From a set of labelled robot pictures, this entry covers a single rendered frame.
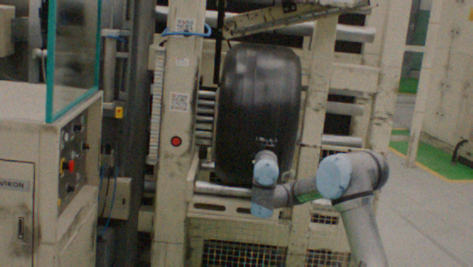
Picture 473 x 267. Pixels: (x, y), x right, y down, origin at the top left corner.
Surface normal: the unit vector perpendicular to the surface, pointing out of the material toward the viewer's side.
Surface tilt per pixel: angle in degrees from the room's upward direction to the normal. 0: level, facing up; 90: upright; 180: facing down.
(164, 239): 90
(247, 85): 56
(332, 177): 83
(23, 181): 90
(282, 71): 41
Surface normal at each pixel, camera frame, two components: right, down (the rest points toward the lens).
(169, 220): -0.04, 0.24
